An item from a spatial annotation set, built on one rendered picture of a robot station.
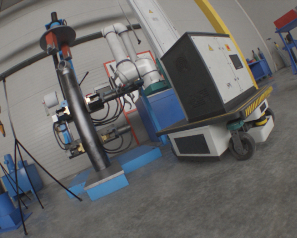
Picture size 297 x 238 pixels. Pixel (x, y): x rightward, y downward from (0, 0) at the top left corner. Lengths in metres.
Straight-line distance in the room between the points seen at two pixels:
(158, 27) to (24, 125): 3.94
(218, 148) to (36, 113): 4.12
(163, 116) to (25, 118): 3.55
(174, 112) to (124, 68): 1.89
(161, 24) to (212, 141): 1.19
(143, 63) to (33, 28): 5.00
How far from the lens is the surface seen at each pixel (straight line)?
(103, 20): 5.40
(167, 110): 2.97
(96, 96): 1.86
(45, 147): 4.18
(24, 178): 3.75
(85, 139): 1.80
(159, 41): 1.41
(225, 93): 0.92
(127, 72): 1.32
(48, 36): 2.28
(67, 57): 2.40
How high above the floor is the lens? 0.46
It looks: 1 degrees up
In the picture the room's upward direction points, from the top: 24 degrees counter-clockwise
